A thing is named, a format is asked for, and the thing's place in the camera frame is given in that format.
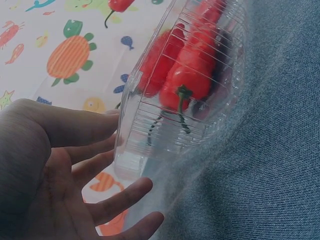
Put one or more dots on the clear plastic clamshell container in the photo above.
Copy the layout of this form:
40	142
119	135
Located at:
225	100

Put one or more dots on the person's left hand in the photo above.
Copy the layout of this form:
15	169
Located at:
37	175

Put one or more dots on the person's left thumb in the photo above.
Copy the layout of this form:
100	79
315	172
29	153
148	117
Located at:
75	120

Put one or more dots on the red chili pepper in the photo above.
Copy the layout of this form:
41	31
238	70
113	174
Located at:
120	5
190	75
207	12
157	65

